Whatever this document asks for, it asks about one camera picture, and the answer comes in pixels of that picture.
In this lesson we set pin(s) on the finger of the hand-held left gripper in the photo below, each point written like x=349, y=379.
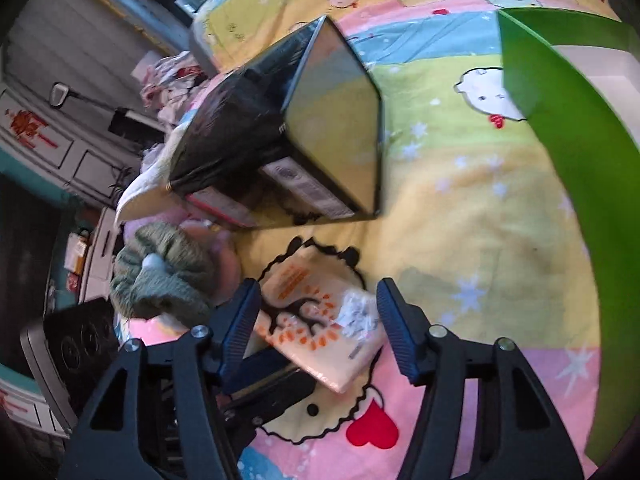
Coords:
x=275, y=385

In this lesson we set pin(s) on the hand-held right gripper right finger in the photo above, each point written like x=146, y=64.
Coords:
x=396, y=330

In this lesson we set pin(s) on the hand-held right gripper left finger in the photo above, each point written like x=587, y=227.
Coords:
x=244, y=325

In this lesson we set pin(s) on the cream tissue packet orange print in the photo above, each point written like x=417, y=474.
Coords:
x=310, y=310

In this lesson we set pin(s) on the green box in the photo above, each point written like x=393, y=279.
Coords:
x=575, y=135

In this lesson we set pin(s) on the green knitted cloth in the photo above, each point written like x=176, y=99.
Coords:
x=165, y=280

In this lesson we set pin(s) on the colourful cartoon printed blanket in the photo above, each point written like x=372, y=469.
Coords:
x=475, y=210

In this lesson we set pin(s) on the white cabinet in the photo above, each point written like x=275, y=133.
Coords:
x=75, y=160

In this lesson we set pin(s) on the black flat device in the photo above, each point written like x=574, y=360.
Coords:
x=135, y=122

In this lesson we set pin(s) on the pile of printed clothes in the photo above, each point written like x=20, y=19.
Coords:
x=170, y=80

